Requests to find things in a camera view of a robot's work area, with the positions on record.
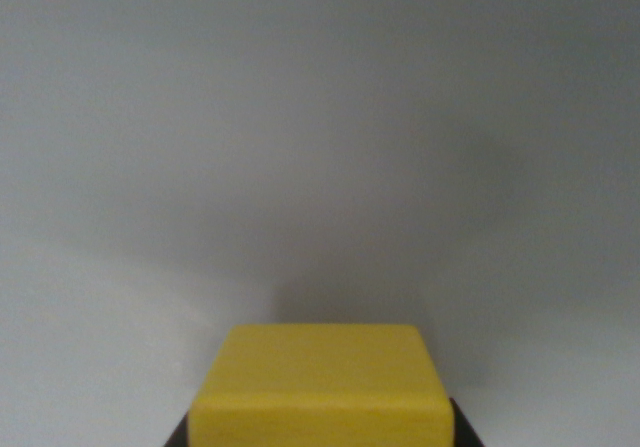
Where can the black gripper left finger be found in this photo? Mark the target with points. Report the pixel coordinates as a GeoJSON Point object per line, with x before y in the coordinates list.
{"type": "Point", "coordinates": [178, 436]}

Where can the grey plastic bin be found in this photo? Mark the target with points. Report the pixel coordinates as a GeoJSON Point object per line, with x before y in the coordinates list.
{"type": "Point", "coordinates": [320, 142]}

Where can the yellow wooden cube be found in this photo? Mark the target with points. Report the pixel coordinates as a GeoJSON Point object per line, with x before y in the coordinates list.
{"type": "Point", "coordinates": [322, 392]}

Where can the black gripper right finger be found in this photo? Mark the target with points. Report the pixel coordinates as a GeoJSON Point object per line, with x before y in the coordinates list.
{"type": "Point", "coordinates": [465, 429]}

